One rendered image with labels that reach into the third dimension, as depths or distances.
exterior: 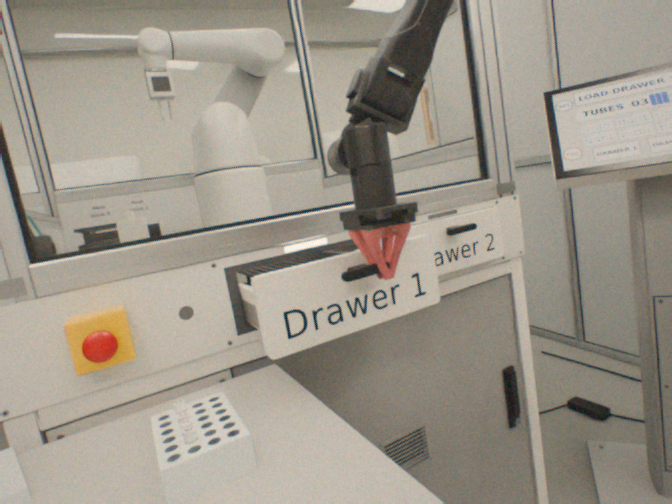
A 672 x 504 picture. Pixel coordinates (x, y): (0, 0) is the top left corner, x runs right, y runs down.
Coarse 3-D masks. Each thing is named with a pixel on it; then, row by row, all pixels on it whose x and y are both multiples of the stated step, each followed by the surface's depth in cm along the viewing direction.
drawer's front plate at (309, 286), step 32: (352, 256) 58; (416, 256) 63; (256, 288) 52; (288, 288) 54; (320, 288) 56; (352, 288) 58; (384, 288) 61; (416, 288) 64; (320, 320) 56; (352, 320) 59; (384, 320) 61; (288, 352) 54
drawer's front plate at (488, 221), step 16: (496, 208) 91; (416, 224) 83; (432, 224) 83; (448, 224) 85; (480, 224) 89; (496, 224) 91; (432, 240) 83; (448, 240) 85; (464, 240) 87; (480, 240) 89; (496, 240) 91; (480, 256) 89; (496, 256) 91; (448, 272) 85
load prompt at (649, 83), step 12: (612, 84) 108; (624, 84) 106; (636, 84) 105; (648, 84) 104; (660, 84) 102; (576, 96) 111; (588, 96) 109; (600, 96) 108; (612, 96) 106; (624, 96) 105
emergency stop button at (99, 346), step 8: (88, 336) 52; (96, 336) 52; (104, 336) 52; (112, 336) 53; (88, 344) 51; (96, 344) 51; (104, 344) 52; (112, 344) 52; (88, 352) 51; (96, 352) 52; (104, 352) 52; (112, 352) 52; (96, 360) 52; (104, 360) 52
